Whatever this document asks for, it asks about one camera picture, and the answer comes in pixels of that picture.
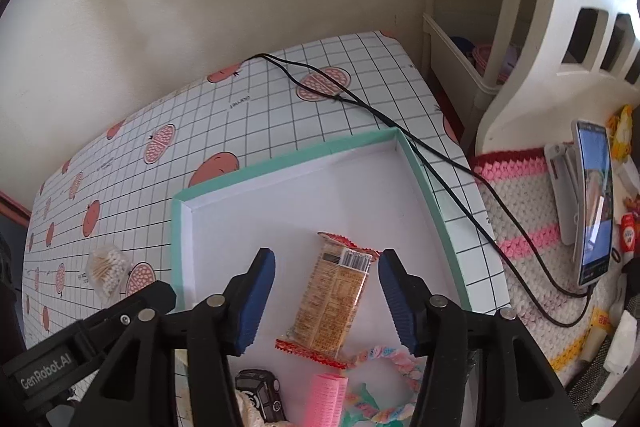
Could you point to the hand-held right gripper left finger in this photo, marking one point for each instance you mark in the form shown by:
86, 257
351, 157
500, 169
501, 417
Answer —
257, 302

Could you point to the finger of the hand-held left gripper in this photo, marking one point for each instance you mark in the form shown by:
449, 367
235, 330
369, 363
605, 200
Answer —
160, 294

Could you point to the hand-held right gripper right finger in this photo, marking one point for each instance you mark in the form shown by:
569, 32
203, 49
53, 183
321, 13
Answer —
400, 302

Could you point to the bag of cotton swabs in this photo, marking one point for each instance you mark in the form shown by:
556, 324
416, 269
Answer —
107, 272

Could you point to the pastel rainbow scrunchie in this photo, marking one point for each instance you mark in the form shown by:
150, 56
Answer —
407, 369

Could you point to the brown snack packet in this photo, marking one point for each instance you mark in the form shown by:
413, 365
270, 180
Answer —
330, 302

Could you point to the black toy car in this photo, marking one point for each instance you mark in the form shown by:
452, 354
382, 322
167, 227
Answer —
260, 394

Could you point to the clear green plastic toy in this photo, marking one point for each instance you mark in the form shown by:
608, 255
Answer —
361, 399

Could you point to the beige lace cloth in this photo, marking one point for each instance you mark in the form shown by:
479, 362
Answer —
247, 414

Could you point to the pink hair roller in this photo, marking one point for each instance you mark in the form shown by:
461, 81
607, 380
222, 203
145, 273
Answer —
322, 399

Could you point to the green-rimmed white box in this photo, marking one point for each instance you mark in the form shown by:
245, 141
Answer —
300, 187

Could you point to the pink and white crochet mat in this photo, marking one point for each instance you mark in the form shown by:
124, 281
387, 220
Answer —
520, 207

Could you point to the grid fruit-print tablecloth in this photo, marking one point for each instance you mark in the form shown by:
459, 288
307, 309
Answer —
300, 132

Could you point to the grey phone stand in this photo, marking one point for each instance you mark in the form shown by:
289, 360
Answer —
562, 187

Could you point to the smartphone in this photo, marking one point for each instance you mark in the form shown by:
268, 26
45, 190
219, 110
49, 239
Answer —
595, 207

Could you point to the white tissue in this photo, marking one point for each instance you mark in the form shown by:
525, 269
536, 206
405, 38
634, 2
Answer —
622, 347

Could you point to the cream storage rack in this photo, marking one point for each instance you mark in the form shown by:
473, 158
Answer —
452, 72

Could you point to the red snack packet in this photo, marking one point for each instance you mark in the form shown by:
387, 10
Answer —
630, 234

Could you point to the pink basket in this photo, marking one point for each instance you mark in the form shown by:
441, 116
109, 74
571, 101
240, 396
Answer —
482, 57

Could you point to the purple container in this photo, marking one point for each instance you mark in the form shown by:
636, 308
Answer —
510, 62

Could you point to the dark blue cup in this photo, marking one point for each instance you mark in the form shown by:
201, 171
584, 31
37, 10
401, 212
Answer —
461, 44

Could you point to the yellow toy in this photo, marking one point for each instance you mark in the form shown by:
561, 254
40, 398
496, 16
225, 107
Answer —
620, 127

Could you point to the white slotted plastic chair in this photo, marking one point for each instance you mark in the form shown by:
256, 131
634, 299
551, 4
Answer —
550, 32

